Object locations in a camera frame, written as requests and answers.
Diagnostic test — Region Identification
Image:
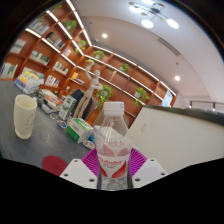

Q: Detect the clear plastic water bottle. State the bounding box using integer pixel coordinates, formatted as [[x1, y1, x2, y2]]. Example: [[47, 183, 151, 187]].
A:
[[94, 101, 133, 192]]

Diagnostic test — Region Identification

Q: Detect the stack of magazines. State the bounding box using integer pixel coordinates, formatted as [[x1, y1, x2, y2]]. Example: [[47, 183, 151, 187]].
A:
[[36, 89, 65, 114]]

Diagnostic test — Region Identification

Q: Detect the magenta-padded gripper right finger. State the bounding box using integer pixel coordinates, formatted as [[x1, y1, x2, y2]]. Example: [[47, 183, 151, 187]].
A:
[[128, 148, 168, 190]]

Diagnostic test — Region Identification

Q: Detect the white counter with dark top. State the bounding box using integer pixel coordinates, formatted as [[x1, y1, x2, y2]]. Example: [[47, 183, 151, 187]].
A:
[[128, 104, 224, 175]]

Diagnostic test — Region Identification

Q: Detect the white ceramic cup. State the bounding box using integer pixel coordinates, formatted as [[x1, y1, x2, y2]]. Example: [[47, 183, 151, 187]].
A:
[[13, 94, 38, 140]]

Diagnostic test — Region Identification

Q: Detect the ceiling air vent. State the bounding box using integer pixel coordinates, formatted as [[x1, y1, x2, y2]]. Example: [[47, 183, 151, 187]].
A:
[[157, 36, 182, 56]]

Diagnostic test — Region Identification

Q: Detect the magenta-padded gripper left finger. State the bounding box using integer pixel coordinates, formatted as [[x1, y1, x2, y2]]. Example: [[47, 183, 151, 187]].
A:
[[59, 148, 100, 190]]

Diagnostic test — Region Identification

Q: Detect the black metal rail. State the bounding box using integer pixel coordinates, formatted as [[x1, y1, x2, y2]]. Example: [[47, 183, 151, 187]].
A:
[[188, 99, 224, 113]]

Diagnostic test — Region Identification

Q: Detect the wooden artist mannequin figure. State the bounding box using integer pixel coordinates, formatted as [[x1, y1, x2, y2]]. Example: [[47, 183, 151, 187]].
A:
[[73, 69, 104, 120]]

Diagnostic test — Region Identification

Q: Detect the flat round red coaster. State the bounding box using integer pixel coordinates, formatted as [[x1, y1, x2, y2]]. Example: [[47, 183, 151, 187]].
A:
[[41, 155, 69, 177]]

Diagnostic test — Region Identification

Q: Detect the multi-globe ceiling lamp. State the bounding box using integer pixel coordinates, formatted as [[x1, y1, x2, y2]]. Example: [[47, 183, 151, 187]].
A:
[[128, 0, 181, 30]]

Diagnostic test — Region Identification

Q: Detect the stack of white books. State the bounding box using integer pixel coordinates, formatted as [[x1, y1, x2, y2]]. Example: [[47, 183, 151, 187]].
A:
[[66, 117, 95, 144]]

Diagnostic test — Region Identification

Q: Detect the dark office chair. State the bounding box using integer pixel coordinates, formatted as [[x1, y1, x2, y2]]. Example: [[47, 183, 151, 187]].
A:
[[69, 88, 98, 122]]

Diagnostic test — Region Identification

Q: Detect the green and white carton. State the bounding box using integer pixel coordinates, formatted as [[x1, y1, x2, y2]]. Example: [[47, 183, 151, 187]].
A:
[[58, 95, 78, 121]]

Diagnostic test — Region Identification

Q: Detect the wooden wall shelf unit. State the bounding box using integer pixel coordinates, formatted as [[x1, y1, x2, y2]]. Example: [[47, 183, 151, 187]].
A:
[[0, 2, 178, 129]]

